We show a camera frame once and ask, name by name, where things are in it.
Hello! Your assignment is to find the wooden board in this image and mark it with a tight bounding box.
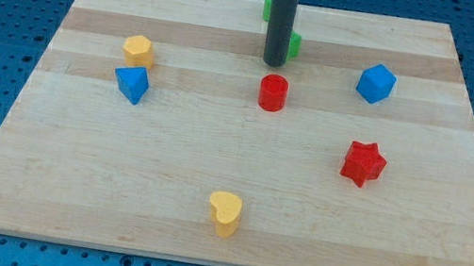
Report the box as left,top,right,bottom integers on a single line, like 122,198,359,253
0,0,474,266

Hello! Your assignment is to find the blue triangle block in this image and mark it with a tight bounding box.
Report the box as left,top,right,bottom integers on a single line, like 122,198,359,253
115,67,149,106

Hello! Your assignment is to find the yellow heart block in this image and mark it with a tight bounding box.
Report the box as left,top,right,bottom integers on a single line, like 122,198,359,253
209,191,243,238

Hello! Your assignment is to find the red cylinder block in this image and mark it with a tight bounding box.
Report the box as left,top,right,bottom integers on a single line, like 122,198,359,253
257,74,289,112

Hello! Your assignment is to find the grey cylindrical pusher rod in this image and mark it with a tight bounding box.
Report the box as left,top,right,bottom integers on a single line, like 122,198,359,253
263,0,299,68

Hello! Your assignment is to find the green star block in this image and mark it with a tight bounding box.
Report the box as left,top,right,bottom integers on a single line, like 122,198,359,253
287,31,302,59

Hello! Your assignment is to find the yellow hexagon block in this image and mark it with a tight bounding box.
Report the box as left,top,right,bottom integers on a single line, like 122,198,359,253
123,35,155,70

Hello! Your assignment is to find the blue cube block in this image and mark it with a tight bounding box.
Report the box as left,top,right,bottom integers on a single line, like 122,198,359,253
355,64,397,104

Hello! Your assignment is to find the red star block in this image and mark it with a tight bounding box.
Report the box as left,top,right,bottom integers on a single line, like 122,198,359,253
339,141,387,188

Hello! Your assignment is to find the green circle block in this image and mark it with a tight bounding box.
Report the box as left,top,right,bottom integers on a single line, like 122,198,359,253
262,0,272,22

